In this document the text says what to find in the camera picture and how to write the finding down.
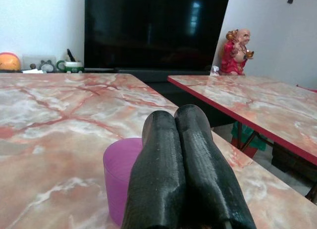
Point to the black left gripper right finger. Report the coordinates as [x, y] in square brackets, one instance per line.
[208, 169]

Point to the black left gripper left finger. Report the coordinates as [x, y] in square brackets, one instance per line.
[158, 169]

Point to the purple plastic cup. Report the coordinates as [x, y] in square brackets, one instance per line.
[118, 179]

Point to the green and red bag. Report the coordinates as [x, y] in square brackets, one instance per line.
[247, 139]

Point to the marble table with red edge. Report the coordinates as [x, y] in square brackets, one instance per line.
[260, 100]

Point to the red laughing Buddha statue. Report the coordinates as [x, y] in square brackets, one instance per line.
[236, 53]

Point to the white and green mug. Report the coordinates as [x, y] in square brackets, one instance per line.
[71, 66]

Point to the large black television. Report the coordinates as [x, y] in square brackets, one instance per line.
[153, 28]

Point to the black pen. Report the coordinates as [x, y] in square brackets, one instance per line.
[71, 55]

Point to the grey totoro figurine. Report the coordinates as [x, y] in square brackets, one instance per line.
[47, 65]

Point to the orange round helmet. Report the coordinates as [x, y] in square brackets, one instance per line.
[10, 61]

